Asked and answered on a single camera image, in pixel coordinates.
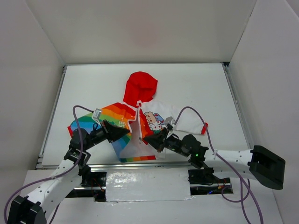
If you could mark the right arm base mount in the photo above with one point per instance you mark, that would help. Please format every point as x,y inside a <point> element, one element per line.
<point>203,182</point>

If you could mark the rainbow hooded zip jacket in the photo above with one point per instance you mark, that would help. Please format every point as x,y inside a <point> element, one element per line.
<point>144,116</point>

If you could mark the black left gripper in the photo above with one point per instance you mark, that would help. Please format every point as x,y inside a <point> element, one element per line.
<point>106,131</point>

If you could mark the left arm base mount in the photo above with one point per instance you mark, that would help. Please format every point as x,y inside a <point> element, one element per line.
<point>94,188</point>

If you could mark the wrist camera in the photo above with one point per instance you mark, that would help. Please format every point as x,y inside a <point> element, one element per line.
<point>169,120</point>
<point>96,114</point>

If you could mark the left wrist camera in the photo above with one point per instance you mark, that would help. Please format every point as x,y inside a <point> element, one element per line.
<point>96,114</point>

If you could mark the white foil cover panel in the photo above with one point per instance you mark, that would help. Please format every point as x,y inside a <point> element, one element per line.
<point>149,184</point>

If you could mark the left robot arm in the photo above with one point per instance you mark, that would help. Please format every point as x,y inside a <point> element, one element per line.
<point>40,205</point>

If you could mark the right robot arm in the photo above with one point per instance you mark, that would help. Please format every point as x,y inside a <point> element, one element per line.
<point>258,164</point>

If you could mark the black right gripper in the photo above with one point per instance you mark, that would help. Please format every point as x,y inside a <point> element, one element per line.
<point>163,140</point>

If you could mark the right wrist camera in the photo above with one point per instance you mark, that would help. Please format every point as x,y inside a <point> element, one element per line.
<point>169,120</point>

